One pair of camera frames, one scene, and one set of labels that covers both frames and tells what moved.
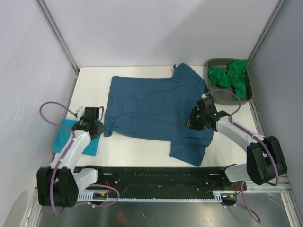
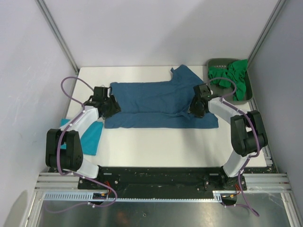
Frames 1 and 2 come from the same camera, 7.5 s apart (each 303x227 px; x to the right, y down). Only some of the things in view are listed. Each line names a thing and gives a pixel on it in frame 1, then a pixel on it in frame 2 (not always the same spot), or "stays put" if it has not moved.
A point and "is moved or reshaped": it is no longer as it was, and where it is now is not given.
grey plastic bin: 225,97 stays put
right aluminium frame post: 278,8 stays put
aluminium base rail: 283,186 stays put
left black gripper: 101,128 → 115,108
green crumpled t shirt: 232,76 stays put
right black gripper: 191,122 → 191,109
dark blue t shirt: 158,108 is moved or reshaped
